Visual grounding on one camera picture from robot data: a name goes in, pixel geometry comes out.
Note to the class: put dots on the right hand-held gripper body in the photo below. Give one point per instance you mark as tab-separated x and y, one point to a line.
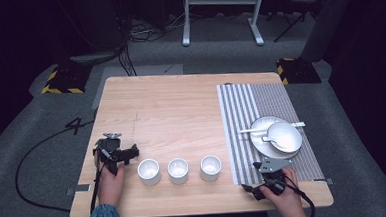
271	171

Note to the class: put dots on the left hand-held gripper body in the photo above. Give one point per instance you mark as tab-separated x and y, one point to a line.
110	148

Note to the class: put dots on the person's right hand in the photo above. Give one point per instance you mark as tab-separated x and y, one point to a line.
286	200

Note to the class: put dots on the person's left hand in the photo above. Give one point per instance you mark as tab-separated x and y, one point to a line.
110	189

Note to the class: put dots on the white cup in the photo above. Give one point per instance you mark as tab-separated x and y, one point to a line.
210	167
178	170
148	171

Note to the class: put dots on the white plate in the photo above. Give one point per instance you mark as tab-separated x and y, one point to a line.
259	145

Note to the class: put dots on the white spoon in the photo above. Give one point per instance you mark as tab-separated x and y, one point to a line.
268	139

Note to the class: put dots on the white bowl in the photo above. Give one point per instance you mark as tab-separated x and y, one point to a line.
286	135

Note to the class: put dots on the black tape floor mark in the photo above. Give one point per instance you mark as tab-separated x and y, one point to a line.
75	124

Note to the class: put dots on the white chopsticks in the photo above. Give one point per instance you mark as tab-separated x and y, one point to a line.
249	130

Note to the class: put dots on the grey tape strip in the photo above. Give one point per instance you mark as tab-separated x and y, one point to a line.
324	181
79	189

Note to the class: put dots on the grey striped placemat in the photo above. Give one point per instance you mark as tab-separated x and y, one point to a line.
244	106

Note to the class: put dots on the hazard-striped black stand base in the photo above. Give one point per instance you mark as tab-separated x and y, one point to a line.
66	80
298	71

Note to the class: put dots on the black tripod stand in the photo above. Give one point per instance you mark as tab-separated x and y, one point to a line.
293	16

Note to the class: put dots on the grey curtain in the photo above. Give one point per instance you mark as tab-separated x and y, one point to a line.
329	18

